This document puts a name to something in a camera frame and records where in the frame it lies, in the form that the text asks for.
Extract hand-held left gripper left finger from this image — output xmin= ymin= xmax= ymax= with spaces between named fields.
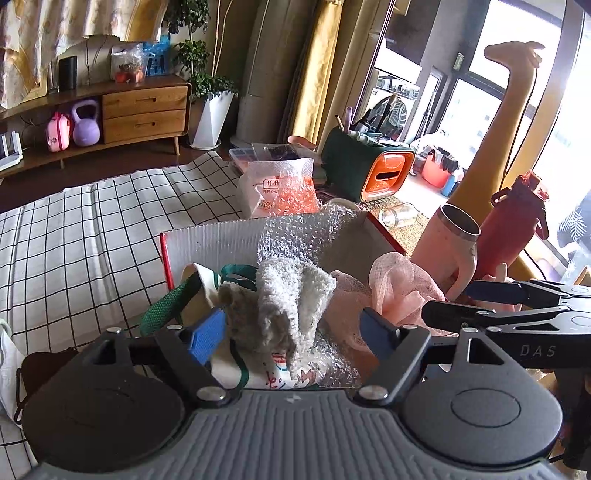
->
xmin=99 ymin=307 xmax=232 ymax=409

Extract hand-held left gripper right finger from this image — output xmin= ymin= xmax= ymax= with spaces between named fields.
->
xmin=353 ymin=308 xmax=511 ymax=407

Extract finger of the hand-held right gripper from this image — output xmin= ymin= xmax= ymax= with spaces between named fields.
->
xmin=421 ymin=300 xmax=571 ymax=334
xmin=465 ymin=278 xmax=591 ymax=308

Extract pink mesh bath pouf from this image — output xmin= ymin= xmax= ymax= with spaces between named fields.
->
xmin=323 ymin=251 xmax=448 ymax=356

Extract printed tote bag green handles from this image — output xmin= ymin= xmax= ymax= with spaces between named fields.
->
xmin=180 ymin=263 xmax=333 ymax=391

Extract white towel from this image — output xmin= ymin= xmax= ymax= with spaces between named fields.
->
xmin=217 ymin=258 xmax=338 ymax=365

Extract red cardboard box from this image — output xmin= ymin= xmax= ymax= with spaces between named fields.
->
xmin=159 ymin=210 xmax=409 ymax=324

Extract clear bubble wrap sheet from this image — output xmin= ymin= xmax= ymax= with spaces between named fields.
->
xmin=256 ymin=205 xmax=370 ymax=388

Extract pink tumbler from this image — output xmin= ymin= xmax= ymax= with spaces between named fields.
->
xmin=411 ymin=204 xmax=481 ymax=301

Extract red water bottle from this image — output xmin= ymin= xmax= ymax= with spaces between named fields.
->
xmin=478 ymin=171 xmax=550 ymax=282

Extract brown woven mat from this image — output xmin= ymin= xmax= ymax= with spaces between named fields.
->
xmin=365 ymin=196 xmax=432 ymax=245

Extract clear glass jar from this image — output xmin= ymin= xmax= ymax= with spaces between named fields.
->
xmin=379 ymin=203 xmax=419 ymax=229

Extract red bucket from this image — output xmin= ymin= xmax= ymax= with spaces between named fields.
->
xmin=422 ymin=148 xmax=455 ymax=188

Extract tan giraffe plush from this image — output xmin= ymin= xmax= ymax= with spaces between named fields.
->
xmin=450 ymin=41 xmax=546 ymax=217

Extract bag of orange packets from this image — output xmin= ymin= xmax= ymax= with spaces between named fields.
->
xmin=239 ymin=158 xmax=320 ymax=219

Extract dark cloth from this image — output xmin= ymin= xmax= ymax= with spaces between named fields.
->
xmin=16 ymin=348 xmax=81 ymax=411

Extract white black checkered tablecloth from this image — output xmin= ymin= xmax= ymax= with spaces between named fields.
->
xmin=0 ymin=151 xmax=259 ymax=467

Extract green orange storage box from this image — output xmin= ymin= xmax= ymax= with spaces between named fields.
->
xmin=321 ymin=127 xmax=415 ymax=202

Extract clear plastic organizer box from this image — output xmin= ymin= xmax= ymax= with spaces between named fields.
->
xmin=229 ymin=143 xmax=319 ymax=178

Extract white face mask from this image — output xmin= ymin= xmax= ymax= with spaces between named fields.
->
xmin=0 ymin=318 xmax=26 ymax=423

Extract washing machine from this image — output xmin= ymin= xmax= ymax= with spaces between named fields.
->
xmin=369 ymin=69 xmax=421 ymax=141

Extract potted tree in white pot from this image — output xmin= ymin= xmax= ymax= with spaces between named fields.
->
xmin=164 ymin=0 xmax=238 ymax=149

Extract wooden cabinet drawer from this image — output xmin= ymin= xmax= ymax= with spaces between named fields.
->
xmin=102 ymin=85 xmax=189 ymax=118
xmin=104 ymin=110 xmax=186 ymax=144

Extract purple kettlebell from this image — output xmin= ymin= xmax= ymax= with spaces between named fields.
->
xmin=70 ymin=100 xmax=101 ymax=147

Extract pink toy case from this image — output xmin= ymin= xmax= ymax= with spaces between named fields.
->
xmin=46 ymin=112 xmax=75 ymax=152

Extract grey column air conditioner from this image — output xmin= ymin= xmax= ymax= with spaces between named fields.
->
xmin=231 ymin=0 xmax=319 ymax=146

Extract wooden media cabinet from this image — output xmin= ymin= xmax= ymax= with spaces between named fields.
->
xmin=0 ymin=74 xmax=193 ymax=178

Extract white router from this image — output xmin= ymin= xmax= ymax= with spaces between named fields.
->
xmin=0 ymin=131 xmax=24 ymax=174

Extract yellow curtain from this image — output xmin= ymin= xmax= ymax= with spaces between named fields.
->
xmin=281 ymin=0 xmax=398 ymax=144

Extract clear bag of toys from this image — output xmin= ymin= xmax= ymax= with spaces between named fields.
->
xmin=111 ymin=42 xmax=145 ymax=85

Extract black cylindrical speaker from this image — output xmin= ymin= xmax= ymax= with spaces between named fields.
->
xmin=58 ymin=56 xmax=78 ymax=92

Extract floral cream cloth cover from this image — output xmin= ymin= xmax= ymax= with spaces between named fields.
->
xmin=0 ymin=0 xmax=169 ymax=109

